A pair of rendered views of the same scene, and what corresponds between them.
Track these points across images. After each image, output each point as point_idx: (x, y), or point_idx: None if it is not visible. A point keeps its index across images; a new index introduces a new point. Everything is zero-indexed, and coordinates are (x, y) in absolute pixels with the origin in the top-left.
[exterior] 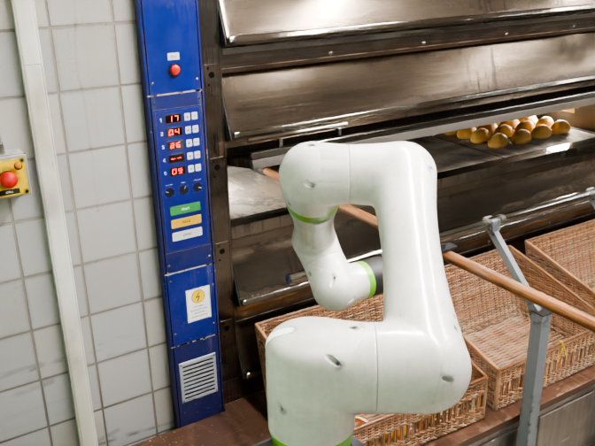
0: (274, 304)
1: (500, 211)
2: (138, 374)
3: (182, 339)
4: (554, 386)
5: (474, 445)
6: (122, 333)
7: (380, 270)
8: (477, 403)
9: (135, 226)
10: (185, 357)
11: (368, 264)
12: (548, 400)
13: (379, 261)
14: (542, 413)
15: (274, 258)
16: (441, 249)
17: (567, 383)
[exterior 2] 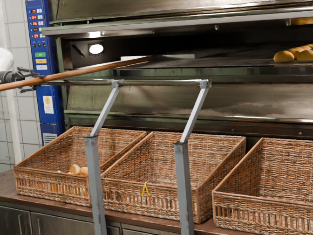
0: (87, 121)
1: (237, 106)
2: (33, 133)
3: (43, 120)
4: (144, 216)
5: (76, 217)
6: (27, 109)
7: (0, 74)
8: (85, 193)
9: (29, 59)
10: (45, 131)
11: (0, 71)
12: (125, 217)
13: (4, 71)
14: (125, 227)
15: (86, 94)
16: (35, 75)
17: (151, 219)
